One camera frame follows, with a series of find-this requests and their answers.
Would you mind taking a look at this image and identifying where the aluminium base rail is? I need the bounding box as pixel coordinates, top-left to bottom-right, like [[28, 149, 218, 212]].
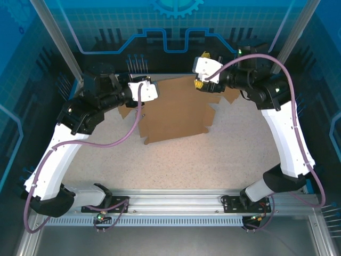
[[109, 188, 306, 215]]

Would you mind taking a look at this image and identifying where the brown cardboard paper box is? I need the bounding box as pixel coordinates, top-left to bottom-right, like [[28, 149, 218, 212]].
[[118, 75, 239, 145]]

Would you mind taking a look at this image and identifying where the thin purple base cable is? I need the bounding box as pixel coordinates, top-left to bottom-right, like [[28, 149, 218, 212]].
[[86, 196, 131, 234], [243, 194, 277, 233]]

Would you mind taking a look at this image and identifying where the grey metal panel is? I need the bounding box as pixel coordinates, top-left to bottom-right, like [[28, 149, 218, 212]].
[[34, 226, 319, 256]]

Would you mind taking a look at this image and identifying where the aluminium frame side rail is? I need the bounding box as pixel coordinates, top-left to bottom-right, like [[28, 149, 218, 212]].
[[14, 213, 51, 256], [308, 209, 338, 256]]

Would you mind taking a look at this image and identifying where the aluminium frame post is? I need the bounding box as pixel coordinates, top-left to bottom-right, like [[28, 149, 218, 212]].
[[270, 0, 320, 75], [28, 0, 90, 82]]

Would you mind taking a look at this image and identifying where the slotted grey cable duct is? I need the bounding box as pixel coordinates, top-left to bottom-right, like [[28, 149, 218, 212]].
[[42, 215, 247, 227]]

